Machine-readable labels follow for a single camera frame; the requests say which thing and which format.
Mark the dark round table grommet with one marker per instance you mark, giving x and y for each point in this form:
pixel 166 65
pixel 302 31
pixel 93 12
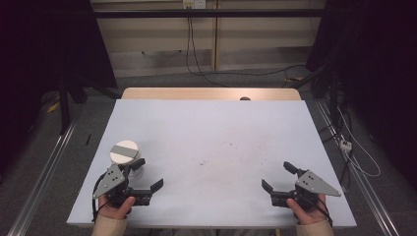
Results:
pixel 245 98

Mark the yellow floor tape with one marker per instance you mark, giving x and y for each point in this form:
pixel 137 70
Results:
pixel 53 106

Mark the black metal stand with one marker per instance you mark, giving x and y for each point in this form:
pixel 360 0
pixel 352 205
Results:
pixel 64 105

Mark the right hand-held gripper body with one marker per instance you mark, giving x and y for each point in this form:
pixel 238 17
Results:
pixel 311 183

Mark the small black floor item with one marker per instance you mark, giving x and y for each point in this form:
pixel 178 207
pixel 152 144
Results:
pixel 88 139

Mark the clear jar with white lid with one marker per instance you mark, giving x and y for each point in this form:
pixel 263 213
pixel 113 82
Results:
pixel 124 152

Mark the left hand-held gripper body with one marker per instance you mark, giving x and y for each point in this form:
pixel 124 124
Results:
pixel 111 182

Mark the person's right hand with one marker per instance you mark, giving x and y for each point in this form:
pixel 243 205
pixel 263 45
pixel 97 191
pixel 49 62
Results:
pixel 309 216

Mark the black curtain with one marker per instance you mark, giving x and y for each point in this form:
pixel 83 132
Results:
pixel 49 42
pixel 377 65

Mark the white wall socket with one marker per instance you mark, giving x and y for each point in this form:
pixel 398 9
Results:
pixel 194 4

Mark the metal floor rail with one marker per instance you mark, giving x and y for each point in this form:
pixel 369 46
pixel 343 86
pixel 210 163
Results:
pixel 42 177
pixel 364 183

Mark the person's left hand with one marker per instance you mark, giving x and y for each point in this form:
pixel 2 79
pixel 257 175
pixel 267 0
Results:
pixel 114 211

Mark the wooden table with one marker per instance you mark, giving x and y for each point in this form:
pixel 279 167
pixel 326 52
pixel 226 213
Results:
pixel 196 93

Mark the black horizontal bar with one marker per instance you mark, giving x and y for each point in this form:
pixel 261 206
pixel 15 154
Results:
pixel 209 13

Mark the white board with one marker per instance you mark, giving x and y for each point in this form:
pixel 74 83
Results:
pixel 209 141

